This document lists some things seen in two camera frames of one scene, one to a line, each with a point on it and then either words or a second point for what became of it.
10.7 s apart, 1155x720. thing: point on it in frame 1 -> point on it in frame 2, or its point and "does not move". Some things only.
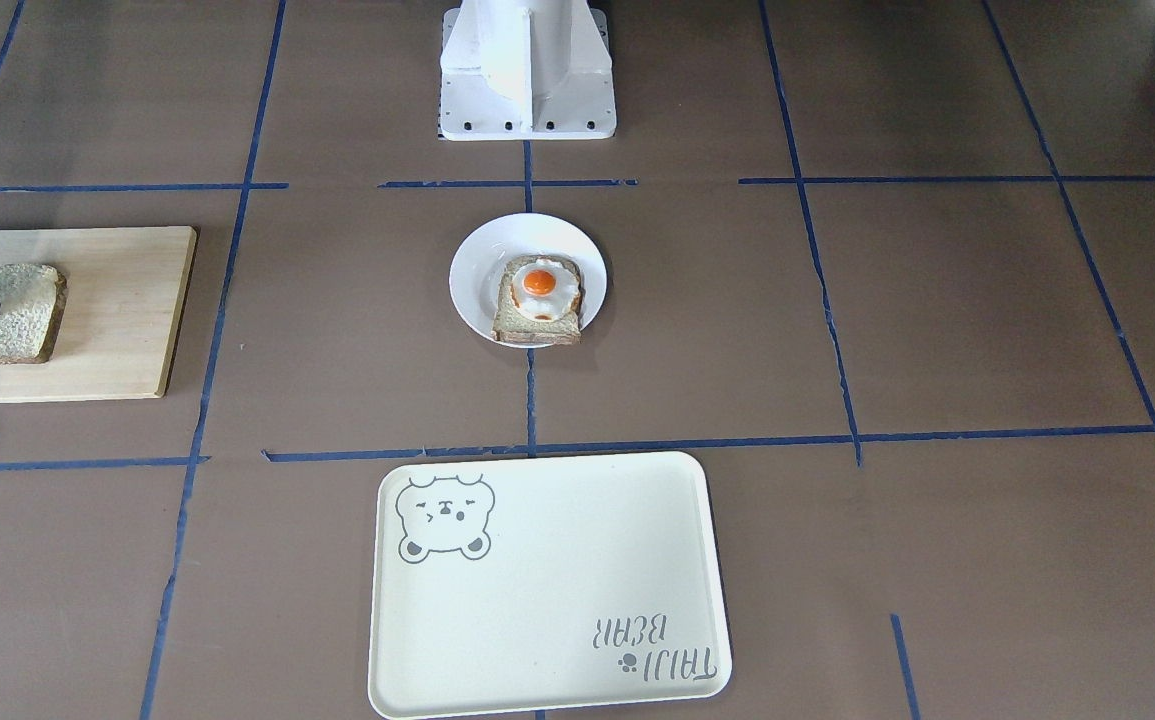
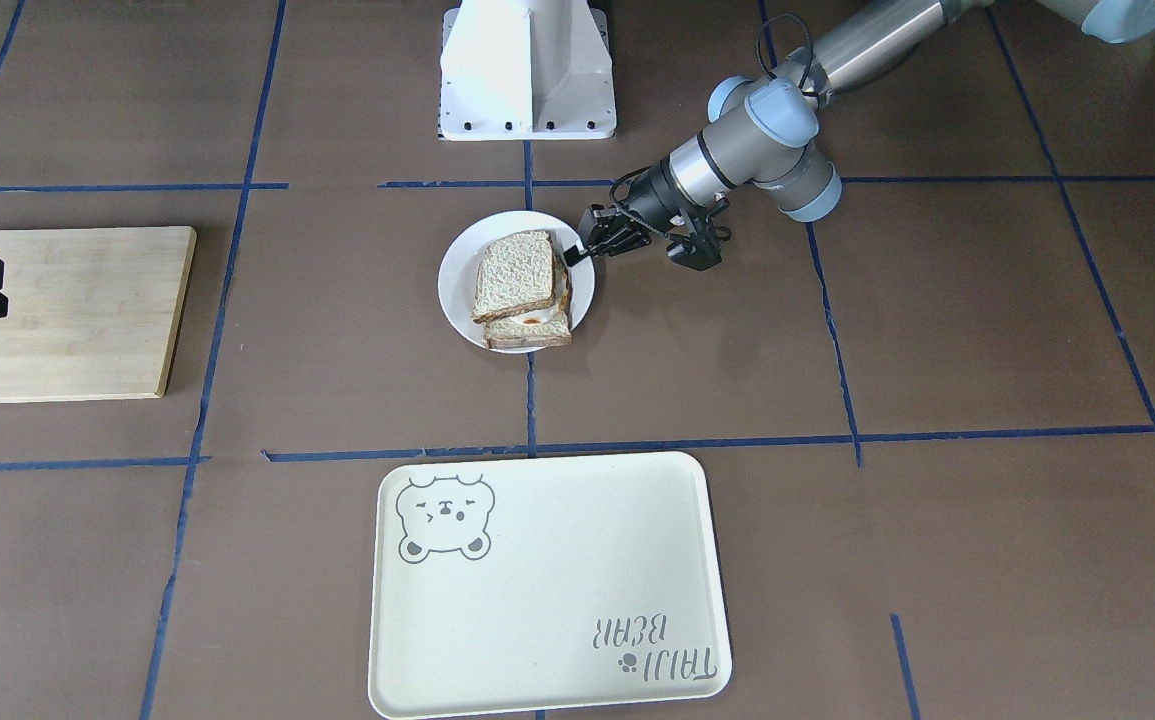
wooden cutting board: x=123 y=299 does not move
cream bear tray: x=517 y=582 does not move
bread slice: x=32 y=301 -> x=514 y=274
